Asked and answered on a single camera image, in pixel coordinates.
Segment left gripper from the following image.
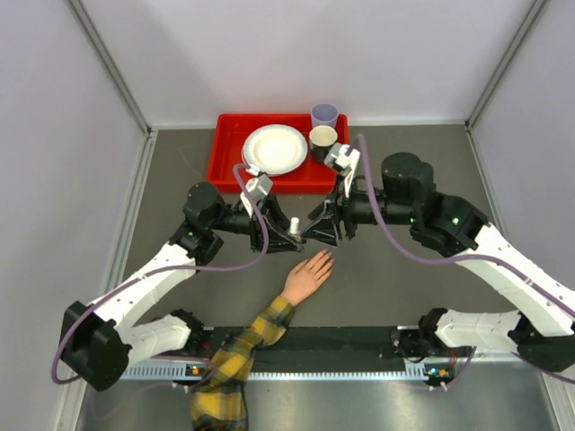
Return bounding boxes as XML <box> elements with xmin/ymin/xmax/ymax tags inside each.
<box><xmin>208</xmin><ymin>193</ymin><xmax>306</xmax><ymax>254</ymax></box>

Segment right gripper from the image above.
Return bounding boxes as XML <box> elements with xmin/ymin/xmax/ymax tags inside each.
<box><xmin>301</xmin><ymin>172</ymin><xmax>415</xmax><ymax>248</ymax></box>

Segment white nail polish cap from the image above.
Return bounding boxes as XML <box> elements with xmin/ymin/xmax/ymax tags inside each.
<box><xmin>288</xmin><ymin>216</ymin><xmax>300</xmax><ymax>236</ymax></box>

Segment yellow plaid sleeve forearm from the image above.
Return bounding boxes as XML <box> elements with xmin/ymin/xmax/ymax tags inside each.
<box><xmin>190</xmin><ymin>296</ymin><xmax>295</xmax><ymax>430</ymax></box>

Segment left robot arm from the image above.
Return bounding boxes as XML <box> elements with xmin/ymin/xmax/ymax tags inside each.
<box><xmin>56</xmin><ymin>176</ymin><xmax>304</xmax><ymax>391</ymax></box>

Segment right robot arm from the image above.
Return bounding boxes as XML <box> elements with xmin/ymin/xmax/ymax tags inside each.
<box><xmin>303</xmin><ymin>145</ymin><xmax>574</xmax><ymax>373</ymax></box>

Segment mannequin hand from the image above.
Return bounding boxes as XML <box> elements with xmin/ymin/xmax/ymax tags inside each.
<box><xmin>280</xmin><ymin>250</ymin><xmax>334</xmax><ymax>306</ymax></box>

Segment white paper plates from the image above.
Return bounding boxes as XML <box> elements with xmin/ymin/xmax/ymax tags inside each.
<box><xmin>242</xmin><ymin>124</ymin><xmax>308</xmax><ymax>176</ymax></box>

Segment dark green mug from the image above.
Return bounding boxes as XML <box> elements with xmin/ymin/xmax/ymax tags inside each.
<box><xmin>309</xmin><ymin>125</ymin><xmax>338</xmax><ymax>163</ymax></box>

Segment red plastic tray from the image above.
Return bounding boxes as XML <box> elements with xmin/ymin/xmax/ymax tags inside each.
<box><xmin>207</xmin><ymin>113</ymin><xmax>335</xmax><ymax>195</ymax></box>

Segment lavender plastic cup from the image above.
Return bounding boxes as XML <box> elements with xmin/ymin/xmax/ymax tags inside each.
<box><xmin>310</xmin><ymin>102</ymin><xmax>340</xmax><ymax>128</ymax></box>

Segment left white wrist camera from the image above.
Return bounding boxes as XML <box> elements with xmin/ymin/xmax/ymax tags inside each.
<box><xmin>240</xmin><ymin>166</ymin><xmax>273</xmax><ymax>214</ymax></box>

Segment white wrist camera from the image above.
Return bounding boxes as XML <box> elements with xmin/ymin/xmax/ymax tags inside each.
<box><xmin>323</xmin><ymin>143</ymin><xmax>360</xmax><ymax>198</ymax></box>
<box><xmin>240</xmin><ymin>166</ymin><xmax>273</xmax><ymax>214</ymax></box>

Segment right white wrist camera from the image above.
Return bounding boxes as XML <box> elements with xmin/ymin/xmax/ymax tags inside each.
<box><xmin>323</xmin><ymin>143</ymin><xmax>360</xmax><ymax>198</ymax></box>

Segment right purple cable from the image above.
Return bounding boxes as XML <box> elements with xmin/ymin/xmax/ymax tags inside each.
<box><xmin>349</xmin><ymin>132</ymin><xmax>575</xmax><ymax>391</ymax></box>

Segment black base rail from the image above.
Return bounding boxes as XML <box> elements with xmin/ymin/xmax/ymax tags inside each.
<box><xmin>197</xmin><ymin>325</ymin><xmax>423</xmax><ymax>363</ymax></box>

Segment slotted cable duct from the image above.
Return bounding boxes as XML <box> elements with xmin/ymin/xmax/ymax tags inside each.
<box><xmin>120</xmin><ymin>360</ymin><xmax>453</xmax><ymax>383</ymax></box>

